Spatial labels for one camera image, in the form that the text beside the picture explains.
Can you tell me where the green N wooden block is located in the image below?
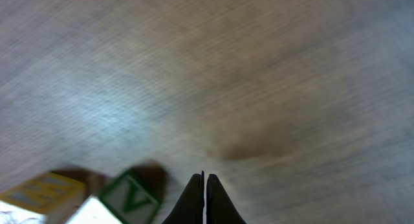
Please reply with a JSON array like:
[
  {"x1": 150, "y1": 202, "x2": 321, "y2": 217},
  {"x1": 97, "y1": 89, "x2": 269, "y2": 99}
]
[{"x1": 64, "y1": 169, "x2": 162, "y2": 224}]

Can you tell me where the yellow wooden block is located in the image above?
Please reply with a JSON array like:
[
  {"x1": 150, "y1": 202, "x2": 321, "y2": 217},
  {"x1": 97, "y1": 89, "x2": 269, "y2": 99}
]
[{"x1": 1, "y1": 172, "x2": 85, "y2": 224}]

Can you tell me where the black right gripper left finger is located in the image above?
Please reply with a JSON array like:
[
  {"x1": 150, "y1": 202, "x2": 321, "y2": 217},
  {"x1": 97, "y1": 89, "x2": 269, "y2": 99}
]
[{"x1": 162, "y1": 171, "x2": 204, "y2": 224}]

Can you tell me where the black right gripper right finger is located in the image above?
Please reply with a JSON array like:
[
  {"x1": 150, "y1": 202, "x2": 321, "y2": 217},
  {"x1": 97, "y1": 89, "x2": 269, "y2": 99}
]
[{"x1": 206, "y1": 174, "x2": 246, "y2": 224}]

